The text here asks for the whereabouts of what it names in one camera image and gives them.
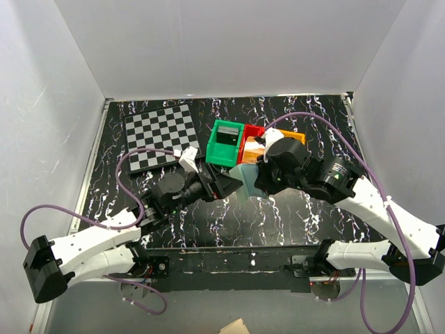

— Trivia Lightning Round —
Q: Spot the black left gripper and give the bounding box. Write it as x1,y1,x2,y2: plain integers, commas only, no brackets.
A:
167,162,243,216

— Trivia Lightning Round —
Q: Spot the mint green card holder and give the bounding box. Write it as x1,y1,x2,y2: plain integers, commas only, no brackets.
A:
229,164,268,202

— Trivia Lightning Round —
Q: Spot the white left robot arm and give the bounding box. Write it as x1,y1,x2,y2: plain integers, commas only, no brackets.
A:
23,164,243,303

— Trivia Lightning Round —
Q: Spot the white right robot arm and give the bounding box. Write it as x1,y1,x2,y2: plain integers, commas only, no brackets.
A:
254,137,444,286

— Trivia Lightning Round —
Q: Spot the orange white cards stack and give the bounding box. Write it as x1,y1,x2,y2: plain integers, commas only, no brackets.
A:
241,136,264,163

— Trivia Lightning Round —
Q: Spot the black cards stack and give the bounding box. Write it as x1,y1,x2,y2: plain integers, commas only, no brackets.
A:
216,126,239,145

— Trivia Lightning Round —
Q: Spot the green plastic bin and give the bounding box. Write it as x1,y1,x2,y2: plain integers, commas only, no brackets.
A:
206,120,244,168

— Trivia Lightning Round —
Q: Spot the orange plastic bin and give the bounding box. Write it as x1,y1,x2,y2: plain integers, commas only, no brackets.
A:
280,129,306,145

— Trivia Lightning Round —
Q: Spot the red plastic bin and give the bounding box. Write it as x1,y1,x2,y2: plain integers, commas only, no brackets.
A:
237,124,265,164

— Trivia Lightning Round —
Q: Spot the black grey chessboard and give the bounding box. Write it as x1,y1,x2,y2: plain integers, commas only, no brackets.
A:
124,104,204,175

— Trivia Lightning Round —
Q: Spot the cardboard piece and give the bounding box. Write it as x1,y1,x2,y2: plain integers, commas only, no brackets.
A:
219,318,250,334

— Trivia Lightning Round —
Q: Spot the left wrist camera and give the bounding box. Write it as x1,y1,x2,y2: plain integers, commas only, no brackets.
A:
173,146,199,173

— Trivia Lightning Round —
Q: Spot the black mounting base rail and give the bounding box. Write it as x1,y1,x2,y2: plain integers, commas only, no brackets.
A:
107,243,352,294

